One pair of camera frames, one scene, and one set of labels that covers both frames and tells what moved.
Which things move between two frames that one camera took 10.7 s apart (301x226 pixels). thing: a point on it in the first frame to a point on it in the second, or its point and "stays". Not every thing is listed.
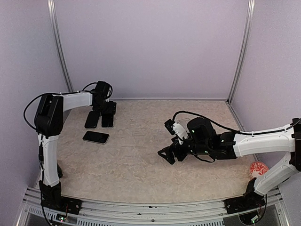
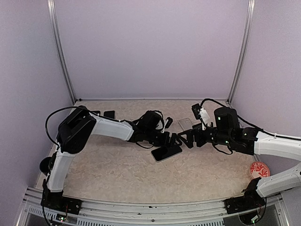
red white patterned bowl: (260, 167) stays
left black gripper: (111, 109) to (165, 142)
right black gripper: (169, 150) to (197, 130)
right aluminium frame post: (243, 49) stays
